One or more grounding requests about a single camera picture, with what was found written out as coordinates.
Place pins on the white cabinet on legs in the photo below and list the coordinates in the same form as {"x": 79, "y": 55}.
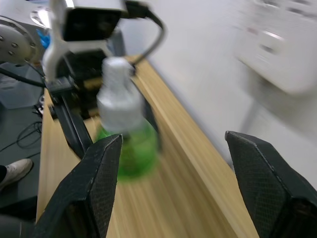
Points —
{"x": 284, "y": 49}

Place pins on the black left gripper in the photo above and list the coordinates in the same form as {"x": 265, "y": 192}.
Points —
{"x": 84, "y": 74}

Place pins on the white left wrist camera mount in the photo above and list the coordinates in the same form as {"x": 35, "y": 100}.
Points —
{"x": 57, "y": 44}

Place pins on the green liquid bottle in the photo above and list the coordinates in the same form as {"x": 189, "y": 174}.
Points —
{"x": 119, "y": 106}

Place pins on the white shoe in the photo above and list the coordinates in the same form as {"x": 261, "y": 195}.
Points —
{"x": 16, "y": 171}

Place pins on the blue plastic object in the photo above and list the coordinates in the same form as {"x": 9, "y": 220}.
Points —
{"x": 44, "y": 39}

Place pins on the grey plastic case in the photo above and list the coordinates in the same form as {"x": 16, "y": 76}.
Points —
{"x": 19, "y": 96}

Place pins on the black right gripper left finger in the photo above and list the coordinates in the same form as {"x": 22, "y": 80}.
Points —
{"x": 81, "y": 193}

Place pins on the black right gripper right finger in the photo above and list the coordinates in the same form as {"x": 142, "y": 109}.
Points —
{"x": 267, "y": 188}

